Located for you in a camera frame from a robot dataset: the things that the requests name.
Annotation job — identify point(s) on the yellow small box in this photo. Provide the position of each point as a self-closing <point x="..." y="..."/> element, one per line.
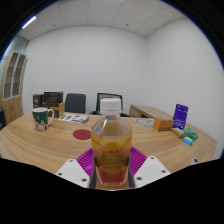
<point x="177" y="132"/>

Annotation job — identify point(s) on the orange cardboard box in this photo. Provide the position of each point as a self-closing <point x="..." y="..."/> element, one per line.
<point x="163" y="124"/>

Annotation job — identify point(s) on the wooden side desk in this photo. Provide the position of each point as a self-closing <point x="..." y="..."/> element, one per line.
<point x="146" y="111"/>

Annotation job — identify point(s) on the brown cardboard box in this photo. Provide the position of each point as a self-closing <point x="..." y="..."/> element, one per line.
<point x="59" y="110"/>

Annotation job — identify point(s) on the black printed box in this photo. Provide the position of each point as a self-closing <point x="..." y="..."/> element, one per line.
<point x="52" y="97"/>

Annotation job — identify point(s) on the flat round red coaster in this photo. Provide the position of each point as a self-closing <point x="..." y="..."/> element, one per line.
<point x="81" y="134"/>

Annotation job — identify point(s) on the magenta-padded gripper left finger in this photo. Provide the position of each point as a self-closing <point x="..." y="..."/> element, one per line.
<point x="72" y="171"/>

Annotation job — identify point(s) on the wooden shelf cabinet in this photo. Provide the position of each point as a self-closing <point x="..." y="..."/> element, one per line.
<point x="13" y="106"/>

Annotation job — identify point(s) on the clear bottle with orange drink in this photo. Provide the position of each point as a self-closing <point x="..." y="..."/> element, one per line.
<point x="111" y="150"/>

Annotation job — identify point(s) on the round grey desk grommet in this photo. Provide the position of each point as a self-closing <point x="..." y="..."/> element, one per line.
<point x="194" y="161"/>

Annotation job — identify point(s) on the green small box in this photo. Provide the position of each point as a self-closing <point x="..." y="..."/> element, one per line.
<point x="191" y="133"/>

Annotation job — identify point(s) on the green and white mug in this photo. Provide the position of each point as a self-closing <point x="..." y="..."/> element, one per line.
<point x="40" y="119"/>

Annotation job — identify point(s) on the white and green leaflet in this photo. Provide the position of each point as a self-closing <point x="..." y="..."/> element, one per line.
<point x="74" y="118"/>

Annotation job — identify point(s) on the dark padded office chair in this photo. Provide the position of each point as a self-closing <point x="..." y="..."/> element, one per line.
<point x="75" y="103"/>

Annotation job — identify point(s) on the square ceiling light panel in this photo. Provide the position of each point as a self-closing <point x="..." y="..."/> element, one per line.
<point x="29" y="22"/>

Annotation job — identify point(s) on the round white disc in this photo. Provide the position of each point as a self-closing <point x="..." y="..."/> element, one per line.
<point x="145" y="122"/>

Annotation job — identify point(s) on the black mesh office chair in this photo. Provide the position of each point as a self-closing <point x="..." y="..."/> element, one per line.
<point x="124" y="105"/>

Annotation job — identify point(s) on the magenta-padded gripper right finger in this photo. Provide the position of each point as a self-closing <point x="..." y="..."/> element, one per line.
<point x="151" y="170"/>

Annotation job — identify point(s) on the purple upright box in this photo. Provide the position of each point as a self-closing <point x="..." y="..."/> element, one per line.
<point x="180" y="116"/>

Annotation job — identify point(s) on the blue small box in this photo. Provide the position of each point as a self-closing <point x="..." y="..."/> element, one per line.
<point x="187" y="140"/>

